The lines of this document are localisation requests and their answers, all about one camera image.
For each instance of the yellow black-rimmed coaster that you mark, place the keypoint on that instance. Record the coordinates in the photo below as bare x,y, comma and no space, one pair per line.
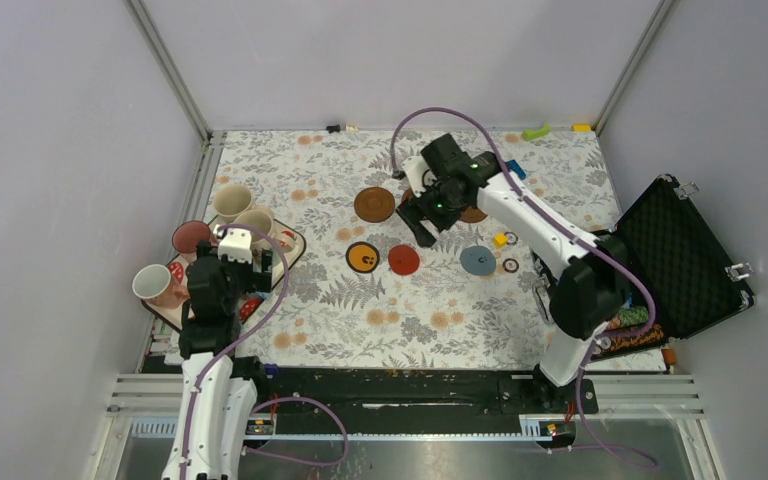
362,257

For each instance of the pink mug white inside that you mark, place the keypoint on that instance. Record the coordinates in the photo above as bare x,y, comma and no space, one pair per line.
156,285

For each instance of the small yellow toy cube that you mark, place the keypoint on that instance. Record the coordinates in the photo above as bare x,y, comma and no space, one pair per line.
500,240

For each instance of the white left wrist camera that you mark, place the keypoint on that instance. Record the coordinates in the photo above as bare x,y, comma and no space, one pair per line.
234,245

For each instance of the small ring poker chip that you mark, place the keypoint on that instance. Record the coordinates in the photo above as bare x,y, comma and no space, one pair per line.
510,265

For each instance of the blue toy brick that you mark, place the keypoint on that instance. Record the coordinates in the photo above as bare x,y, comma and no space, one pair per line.
516,169

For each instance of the pink mug dark rim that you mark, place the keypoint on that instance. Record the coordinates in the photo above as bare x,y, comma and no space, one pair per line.
187,236

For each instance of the green plastic block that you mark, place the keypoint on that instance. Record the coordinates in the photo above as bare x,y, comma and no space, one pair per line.
534,134

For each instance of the cream mug with handle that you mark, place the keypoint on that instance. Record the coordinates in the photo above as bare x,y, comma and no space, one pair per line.
262,221

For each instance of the blue-grey round coaster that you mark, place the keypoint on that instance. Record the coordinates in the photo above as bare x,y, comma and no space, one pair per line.
478,261

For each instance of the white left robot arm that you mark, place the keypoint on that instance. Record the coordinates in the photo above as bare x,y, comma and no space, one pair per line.
216,401

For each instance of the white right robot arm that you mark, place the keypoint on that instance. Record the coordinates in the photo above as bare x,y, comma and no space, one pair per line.
588,279

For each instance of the floral tablecloth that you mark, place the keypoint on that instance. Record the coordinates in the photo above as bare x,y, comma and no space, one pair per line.
440,316

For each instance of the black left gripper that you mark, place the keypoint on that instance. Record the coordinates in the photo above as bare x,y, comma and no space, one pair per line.
256,280

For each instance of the black poker chip case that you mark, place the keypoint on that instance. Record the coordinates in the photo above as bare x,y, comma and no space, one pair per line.
693,280

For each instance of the white mushroom pattern tray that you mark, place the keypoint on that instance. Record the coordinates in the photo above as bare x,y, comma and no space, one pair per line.
288,248

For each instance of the cream mug far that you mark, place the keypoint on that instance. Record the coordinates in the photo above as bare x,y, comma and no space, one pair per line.
231,201

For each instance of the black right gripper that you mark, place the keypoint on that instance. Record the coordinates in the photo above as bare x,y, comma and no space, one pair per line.
413,210

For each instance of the brown wooden coaster top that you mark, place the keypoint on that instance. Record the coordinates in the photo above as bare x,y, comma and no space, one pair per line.
374,204

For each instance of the red round coaster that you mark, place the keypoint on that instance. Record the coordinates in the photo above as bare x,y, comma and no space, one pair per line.
403,260

